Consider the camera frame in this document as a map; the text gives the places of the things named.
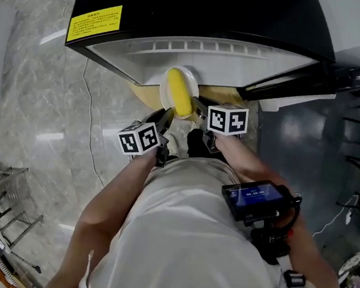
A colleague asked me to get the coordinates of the black mini fridge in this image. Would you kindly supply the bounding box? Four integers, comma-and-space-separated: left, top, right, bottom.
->
59, 0, 360, 123

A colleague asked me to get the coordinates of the metal wire rack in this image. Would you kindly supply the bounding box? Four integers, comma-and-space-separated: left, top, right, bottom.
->
0, 161, 51, 254

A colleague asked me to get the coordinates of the white looping cable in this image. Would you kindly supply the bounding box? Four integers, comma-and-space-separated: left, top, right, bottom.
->
313, 189, 360, 242

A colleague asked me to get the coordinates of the white oval plate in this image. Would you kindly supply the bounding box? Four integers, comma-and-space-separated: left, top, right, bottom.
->
156, 64, 203, 122

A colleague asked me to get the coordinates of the person's left forearm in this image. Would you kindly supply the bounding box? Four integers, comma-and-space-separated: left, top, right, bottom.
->
74, 144, 162, 244

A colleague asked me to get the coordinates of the person's black trouser leg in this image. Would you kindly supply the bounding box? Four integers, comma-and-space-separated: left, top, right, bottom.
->
184, 127, 230, 163

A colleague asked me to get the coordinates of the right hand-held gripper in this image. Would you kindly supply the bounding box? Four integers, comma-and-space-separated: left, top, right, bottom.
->
185, 95, 251, 158

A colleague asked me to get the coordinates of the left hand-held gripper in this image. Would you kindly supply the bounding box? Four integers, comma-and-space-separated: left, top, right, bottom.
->
115, 101, 176, 169

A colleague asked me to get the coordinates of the person's right forearm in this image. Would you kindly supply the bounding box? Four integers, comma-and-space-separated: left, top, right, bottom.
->
198, 133, 357, 288

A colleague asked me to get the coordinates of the thin grey floor cable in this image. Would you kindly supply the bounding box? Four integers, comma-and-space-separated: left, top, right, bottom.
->
70, 58, 119, 188

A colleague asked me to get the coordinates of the round wooden side table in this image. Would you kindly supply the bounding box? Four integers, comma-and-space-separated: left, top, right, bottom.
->
122, 75, 250, 139

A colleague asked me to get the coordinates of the person's white shirt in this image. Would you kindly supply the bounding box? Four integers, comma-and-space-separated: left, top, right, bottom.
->
79, 145, 355, 288

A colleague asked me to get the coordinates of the yellow corn cob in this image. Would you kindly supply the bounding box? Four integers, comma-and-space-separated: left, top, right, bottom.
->
163, 67, 198, 118

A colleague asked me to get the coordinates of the black strap buckle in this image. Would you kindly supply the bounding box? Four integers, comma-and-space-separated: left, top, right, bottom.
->
281, 269, 307, 288

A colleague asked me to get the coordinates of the person's white shoe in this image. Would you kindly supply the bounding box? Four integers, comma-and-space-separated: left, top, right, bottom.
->
164, 133, 182, 158

